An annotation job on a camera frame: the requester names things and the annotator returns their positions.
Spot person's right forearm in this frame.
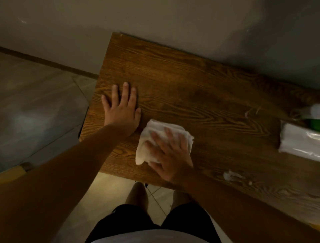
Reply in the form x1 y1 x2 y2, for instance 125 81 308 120
175 167 320 243

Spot white tissue pack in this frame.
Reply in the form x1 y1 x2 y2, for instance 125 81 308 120
278 120 320 162

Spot white wipe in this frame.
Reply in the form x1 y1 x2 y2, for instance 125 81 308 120
135 119 195 166

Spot person's left forearm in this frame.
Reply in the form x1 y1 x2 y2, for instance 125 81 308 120
0 124 127 243

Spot person's left hand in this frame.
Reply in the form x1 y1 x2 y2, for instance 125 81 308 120
101 82 142 138

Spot person's left leg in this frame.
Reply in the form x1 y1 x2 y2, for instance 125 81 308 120
124 182 150 213

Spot white shirt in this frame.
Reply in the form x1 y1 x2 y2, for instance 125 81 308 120
91 229 210 243

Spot black shorts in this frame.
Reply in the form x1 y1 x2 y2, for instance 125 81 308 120
85 202 222 243

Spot person's right hand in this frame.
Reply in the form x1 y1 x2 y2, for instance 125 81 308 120
145 127 194 185

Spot green bottle with white cap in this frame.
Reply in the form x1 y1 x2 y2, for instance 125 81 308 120
290 103 320 132

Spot yellow object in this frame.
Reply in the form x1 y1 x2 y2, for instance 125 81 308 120
0 162 33 185

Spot crumpled white paper scrap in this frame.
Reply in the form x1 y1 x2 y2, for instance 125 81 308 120
222 170 247 182

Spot person's leg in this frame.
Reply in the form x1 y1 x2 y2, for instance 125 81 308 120
170 190 195 209
124 182 150 213

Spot person's right leg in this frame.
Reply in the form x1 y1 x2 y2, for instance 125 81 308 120
170 190 195 209

